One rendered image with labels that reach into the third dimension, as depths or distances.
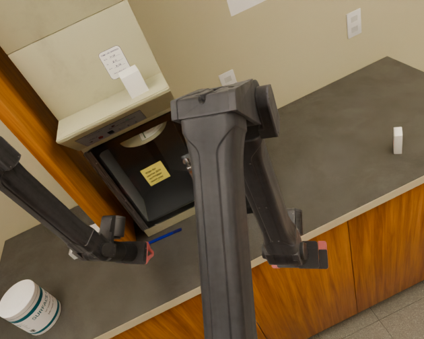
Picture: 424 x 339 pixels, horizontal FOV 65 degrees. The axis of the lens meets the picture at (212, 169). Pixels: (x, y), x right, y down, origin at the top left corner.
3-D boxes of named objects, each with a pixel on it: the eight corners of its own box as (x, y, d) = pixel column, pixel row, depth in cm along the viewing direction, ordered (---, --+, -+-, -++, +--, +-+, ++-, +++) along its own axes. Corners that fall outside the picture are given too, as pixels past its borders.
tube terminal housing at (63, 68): (139, 196, 149) (21, 30, 100) (204, 165, 150) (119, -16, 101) (147, 237, 130) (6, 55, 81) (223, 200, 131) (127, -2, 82)
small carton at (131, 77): (128, 92, 91) (117, 72, 88) (145, 83, 92) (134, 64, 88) (132, 99, 88) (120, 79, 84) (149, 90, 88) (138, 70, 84)
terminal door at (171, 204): (144, 229, 126) (84, 151, 101) (217, 194, 127) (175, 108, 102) (145, 231, 126) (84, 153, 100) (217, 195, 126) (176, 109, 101)
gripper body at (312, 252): (277, 241, 88) (270, 239, 81) (318, 241, 84) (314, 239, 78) (278, 268, 86) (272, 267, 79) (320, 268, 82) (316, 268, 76)
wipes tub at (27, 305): (30, 309, 124) (1, 289, 114) (62, 292, 124) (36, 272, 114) (25, 342, 114) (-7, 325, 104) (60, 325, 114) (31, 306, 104)
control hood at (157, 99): (77, 147, 100) (57, 121, 94) (175, 100, 101) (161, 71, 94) (77, 169, 91) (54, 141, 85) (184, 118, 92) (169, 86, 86)
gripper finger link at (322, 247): (301, 243, 93) (295, 240, 85) (328, 243, 91) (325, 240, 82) (303, 268, 91) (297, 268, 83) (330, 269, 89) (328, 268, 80)
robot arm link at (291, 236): (183, 115, 43) (266, 101, 39) (193, 89, 47) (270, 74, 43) (262, 269, 72) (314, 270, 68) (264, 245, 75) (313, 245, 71)
